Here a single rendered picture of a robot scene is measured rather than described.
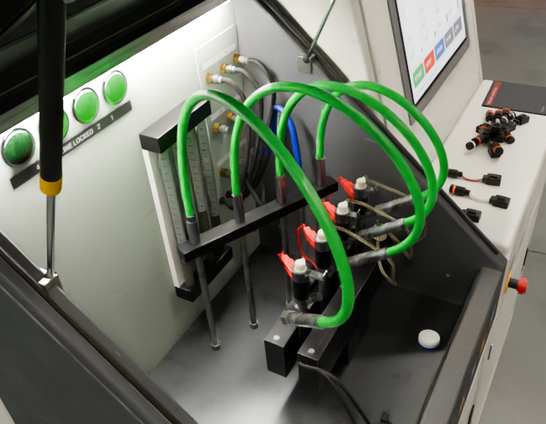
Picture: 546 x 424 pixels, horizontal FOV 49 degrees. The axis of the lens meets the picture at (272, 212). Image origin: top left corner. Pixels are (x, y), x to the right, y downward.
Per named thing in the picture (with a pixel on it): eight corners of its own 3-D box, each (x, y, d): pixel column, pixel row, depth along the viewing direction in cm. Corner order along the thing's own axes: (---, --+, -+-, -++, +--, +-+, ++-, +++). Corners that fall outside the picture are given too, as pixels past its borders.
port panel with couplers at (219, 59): (231, 203, 118) (209, 52, 99) (217, 198, 119) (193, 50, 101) (263, 169, 126) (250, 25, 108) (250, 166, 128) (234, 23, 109)
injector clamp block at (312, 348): (320, 416, 103) (318, 359, 94) (270, 394, 107) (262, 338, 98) (389, 290, 126) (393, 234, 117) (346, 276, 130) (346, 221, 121)
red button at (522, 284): (522, 304, 128) (527, 286, 125) (502, 298, 129) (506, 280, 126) (527, 288, 131) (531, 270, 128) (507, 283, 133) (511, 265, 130)
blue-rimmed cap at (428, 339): (436, 352, 112) (436, 347, 111) (415, 345, 114) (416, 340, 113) (442, 337, 115) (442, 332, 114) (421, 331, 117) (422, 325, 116)
